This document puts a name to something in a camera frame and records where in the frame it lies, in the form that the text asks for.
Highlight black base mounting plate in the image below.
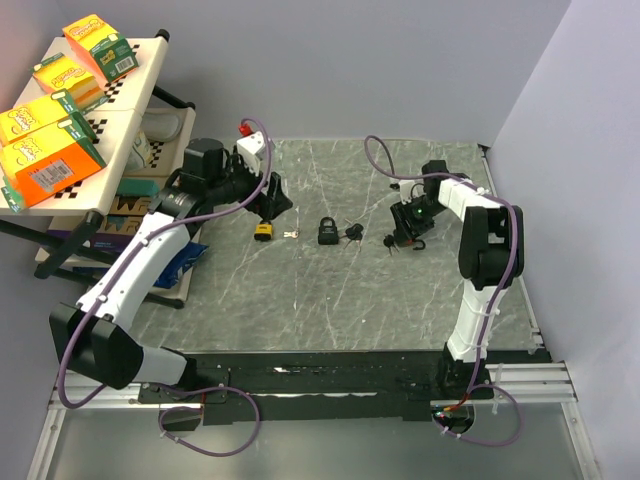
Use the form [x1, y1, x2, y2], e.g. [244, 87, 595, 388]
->
[138, 350, 490, 425]

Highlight yellow sponge box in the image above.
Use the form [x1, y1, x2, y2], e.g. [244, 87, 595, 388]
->
[1, 89, 97, 146]

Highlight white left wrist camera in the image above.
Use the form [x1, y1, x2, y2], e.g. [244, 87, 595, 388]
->
[235, 123, 266, 176]

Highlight yellow sponge pack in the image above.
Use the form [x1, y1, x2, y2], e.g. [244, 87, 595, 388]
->
[31, 52, 108, 112]

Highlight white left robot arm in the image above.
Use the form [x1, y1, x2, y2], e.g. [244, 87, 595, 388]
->
[49, 132, 292, 402]

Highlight teal box on shelf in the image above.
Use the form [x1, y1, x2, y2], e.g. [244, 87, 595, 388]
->
[116, 177, 160, 197]

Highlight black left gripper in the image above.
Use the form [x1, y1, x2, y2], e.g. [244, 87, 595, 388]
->
[208, 150, 292, 221]

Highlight large orange sponge box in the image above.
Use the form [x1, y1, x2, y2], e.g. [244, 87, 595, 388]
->
[1, 118, 106, 212]

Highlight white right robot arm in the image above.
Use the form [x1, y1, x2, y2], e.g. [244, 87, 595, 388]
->
[387, 160, 524, 399]

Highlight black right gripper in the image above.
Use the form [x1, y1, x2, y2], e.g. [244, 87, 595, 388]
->
[389, 196, 446, 246]

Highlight yellow padlock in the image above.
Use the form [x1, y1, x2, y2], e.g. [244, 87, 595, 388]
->
[254, 219, 274, 242]

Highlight blue Doritos chip bag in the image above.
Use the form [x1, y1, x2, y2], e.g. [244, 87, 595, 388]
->
[154, 242, 209, 289]

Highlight black Kaijing padlock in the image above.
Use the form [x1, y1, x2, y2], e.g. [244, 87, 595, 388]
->
[317, 217, 340, 246]

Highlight orange padlock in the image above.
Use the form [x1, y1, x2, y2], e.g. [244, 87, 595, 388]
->
[407, 239, 426, 251]

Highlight aluminium frame rail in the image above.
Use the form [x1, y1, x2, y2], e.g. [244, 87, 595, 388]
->
[28, 363, 600, 479]

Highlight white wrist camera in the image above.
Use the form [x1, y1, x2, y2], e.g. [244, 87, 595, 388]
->
[235, 123, 266, 176]
[398, 180, 424, 204]

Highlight orange sponge box top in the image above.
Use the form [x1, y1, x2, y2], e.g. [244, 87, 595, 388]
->
[62, 14, 139, 83]

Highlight black padlock keys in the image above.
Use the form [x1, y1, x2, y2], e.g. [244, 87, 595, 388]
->
[343, 222, 364, 249]

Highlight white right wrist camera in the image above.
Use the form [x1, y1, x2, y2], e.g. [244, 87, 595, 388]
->
[398, 180, 424, 204]

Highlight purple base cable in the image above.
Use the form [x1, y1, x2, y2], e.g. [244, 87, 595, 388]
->
[158, 387, 261, 459]

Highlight white folding shelf rack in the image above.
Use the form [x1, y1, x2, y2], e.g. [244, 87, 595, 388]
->
[1, 29, 196, 287]

